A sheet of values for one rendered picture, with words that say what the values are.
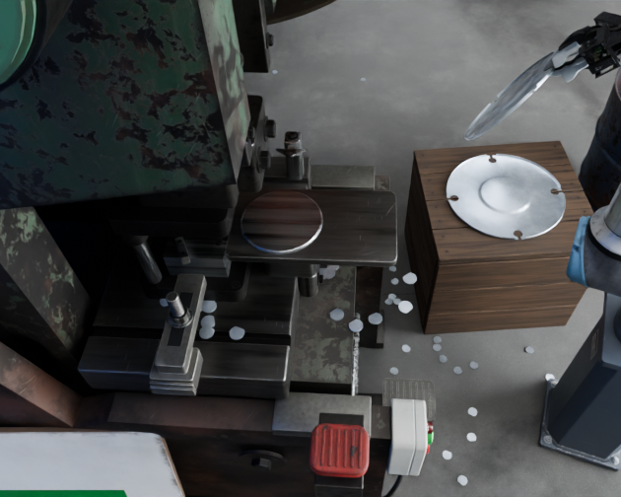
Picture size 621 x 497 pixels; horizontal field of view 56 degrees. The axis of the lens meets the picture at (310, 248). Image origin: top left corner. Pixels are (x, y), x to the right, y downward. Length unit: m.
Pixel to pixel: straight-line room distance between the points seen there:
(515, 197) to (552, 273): 0.21
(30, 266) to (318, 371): 0.42
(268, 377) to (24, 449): 0.44
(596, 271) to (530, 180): 0.57
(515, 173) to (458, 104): 0.81
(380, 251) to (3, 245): 0.49
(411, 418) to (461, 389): 0.74
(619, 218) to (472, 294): 0.59
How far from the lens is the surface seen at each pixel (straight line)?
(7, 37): 0.35
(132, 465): 1.06
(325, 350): 0.91
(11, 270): 0.79
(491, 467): 1.56
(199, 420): 0.91
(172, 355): 0.81
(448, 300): 1.54
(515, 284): 1.54
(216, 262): 0.86
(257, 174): 0.75
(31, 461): 1.11
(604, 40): 1.35
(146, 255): 0.86
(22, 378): 0.93
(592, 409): 1.41
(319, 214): 0.88
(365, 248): 0.84
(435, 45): 2.68
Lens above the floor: 1.44
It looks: 52 degrees down
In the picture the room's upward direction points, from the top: 4 degrees counter-clockwise
